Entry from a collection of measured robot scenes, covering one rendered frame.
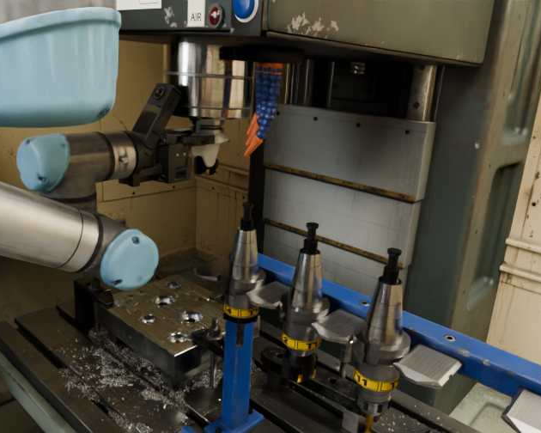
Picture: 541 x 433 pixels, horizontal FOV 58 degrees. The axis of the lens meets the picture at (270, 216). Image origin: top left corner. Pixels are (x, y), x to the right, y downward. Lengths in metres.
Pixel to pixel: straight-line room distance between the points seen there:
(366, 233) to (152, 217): 1.17
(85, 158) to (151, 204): 1.44
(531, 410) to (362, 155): 0.80
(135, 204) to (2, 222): 1.57
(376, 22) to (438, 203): 0.57
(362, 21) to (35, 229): 0.47
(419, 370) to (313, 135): 0.85
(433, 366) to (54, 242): 0.43
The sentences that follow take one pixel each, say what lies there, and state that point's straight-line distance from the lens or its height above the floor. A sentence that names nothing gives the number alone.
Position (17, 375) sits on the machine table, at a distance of 1.17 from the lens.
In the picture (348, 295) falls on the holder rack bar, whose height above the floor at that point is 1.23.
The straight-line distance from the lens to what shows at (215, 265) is 0.73.
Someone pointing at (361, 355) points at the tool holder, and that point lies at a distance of 0.57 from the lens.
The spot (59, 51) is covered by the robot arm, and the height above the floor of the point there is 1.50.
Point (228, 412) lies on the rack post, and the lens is 0.89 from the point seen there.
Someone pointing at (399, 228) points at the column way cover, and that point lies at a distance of 1.19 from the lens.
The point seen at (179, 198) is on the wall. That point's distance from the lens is 2.23.
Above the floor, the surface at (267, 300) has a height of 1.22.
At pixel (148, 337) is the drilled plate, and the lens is 1.00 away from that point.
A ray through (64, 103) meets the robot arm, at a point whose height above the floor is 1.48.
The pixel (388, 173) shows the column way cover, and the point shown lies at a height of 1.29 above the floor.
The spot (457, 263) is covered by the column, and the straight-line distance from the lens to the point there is 1.20.
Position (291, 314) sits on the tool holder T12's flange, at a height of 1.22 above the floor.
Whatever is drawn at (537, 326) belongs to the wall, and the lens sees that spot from 1.58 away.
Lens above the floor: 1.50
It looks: 17 degrees down
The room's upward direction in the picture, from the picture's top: 4 degrees clockwise
